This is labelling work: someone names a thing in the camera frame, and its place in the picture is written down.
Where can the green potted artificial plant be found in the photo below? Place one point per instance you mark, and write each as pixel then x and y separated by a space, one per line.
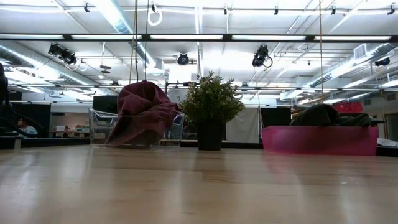
pixel 211 102

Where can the white sheet panel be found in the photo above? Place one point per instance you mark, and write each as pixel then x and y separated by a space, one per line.
pixel 242 124

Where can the round black ceiling light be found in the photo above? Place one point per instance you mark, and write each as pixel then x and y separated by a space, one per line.
pixel 183 59

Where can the black panel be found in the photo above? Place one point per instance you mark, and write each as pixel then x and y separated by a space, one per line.
pixel 275 116

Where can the clear plastic bin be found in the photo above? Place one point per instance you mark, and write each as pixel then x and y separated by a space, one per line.
pixel 99 127

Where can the red translucent plastic bin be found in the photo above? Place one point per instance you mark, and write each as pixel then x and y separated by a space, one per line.
pixel 320 140

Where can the black studio light cluster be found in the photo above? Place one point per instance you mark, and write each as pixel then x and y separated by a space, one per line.
pixel 63 54

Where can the red crate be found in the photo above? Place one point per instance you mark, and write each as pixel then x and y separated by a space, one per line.
pixel 347 107

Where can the person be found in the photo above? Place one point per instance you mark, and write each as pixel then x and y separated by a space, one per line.
pixel 26 129

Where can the black ceiling fixture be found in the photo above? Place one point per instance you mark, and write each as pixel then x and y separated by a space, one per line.
pixel 382 61

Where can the white paper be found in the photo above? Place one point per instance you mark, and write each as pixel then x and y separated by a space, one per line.
pixel 387 142

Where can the black overhead frame bar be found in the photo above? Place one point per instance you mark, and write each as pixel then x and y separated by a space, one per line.
pixel 227 37

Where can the black wall monitor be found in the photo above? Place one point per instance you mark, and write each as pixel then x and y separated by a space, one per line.
pixel 104 104

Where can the white ceiling duct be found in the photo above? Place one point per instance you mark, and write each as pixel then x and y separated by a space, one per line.
pixel 124 26

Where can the thin black horizontal rail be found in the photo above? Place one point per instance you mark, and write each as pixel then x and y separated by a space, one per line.
pixel 77 86

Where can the silver air duct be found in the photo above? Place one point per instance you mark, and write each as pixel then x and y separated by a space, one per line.
pixel 18 56
pixel 342 70

